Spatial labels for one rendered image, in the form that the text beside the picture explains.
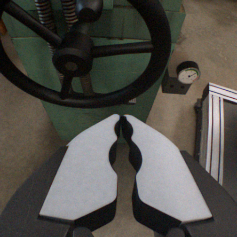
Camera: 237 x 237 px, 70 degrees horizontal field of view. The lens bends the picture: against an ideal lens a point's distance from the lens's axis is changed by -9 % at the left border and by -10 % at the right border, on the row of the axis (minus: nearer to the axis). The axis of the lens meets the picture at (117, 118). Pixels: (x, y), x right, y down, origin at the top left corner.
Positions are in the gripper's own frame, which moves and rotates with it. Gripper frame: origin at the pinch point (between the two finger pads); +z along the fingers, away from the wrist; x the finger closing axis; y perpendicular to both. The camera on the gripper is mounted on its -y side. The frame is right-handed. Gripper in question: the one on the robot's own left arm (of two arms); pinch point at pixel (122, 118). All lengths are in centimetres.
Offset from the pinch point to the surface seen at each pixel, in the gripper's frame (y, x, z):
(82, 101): 10.5, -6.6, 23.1
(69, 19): -5.4, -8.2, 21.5
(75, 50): -1.6, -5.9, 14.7
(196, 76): 7.1, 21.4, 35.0
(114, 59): 6.0, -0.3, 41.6
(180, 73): 6.5, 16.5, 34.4
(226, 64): 23, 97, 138
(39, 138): 61, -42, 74
